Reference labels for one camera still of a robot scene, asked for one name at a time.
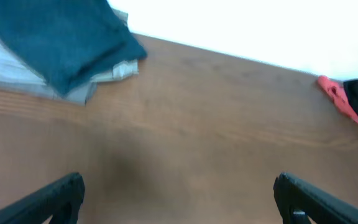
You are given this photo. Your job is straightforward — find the folded grey trousers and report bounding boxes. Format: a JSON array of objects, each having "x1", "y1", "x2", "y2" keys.
[{"x1": 0, "y1": 82, "x2": 97, "y2": 105}]

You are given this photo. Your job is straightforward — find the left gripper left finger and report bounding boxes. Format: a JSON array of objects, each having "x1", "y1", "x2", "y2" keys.
[{"x1": 0, "y1": 172, "x2": 85, "y2": 224}]

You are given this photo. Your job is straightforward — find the red garment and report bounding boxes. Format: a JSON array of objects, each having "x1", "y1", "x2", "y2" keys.
[{"x1": 317, "y1": 75, "x2": 358, "y2": 125}]

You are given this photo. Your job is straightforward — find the navy blue shorts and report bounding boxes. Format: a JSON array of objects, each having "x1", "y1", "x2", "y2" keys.
[{"x1": 0, "y1": 0, "x2": 147, "y2": 96}]

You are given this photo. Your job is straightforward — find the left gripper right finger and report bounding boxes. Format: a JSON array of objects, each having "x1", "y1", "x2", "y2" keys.
[{"x1": 273, "y1": 172, "x2": 358, "y2": 224}]

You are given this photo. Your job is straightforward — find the folded khaki trousers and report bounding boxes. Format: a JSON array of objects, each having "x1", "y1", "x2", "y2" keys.
[{"x1": 0, "y1": 8, "x2": 139, "y2": 92}]

